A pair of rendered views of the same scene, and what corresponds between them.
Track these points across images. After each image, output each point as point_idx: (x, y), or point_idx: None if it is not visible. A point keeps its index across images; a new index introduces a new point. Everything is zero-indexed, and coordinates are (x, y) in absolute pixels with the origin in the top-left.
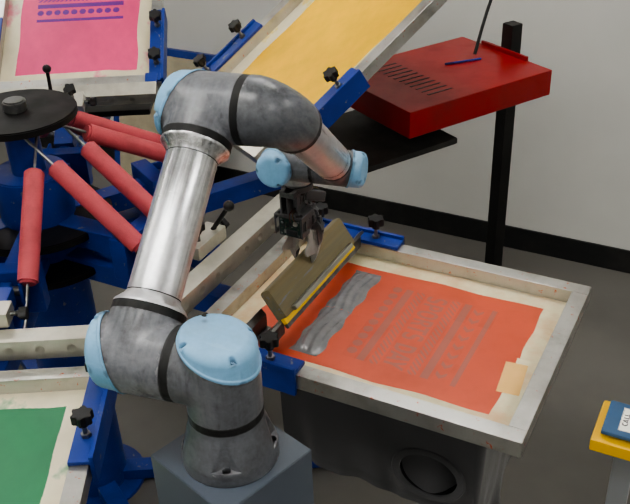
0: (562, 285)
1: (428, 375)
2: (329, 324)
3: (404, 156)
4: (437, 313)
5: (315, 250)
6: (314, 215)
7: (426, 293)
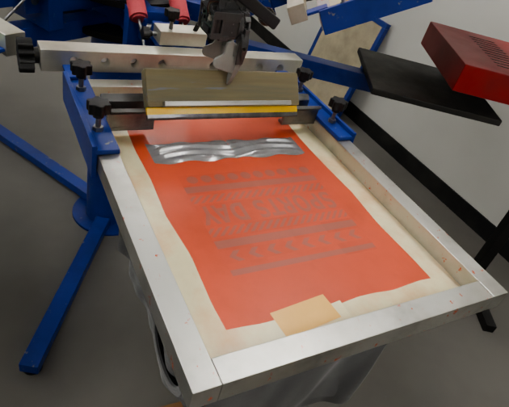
0: (473, 268)
1: (224, 247)
2: (204, 151)
3: (440, 106)
4: (313, 207)
5: (231, 69)
6: (241, 25)
7: (326, 188)
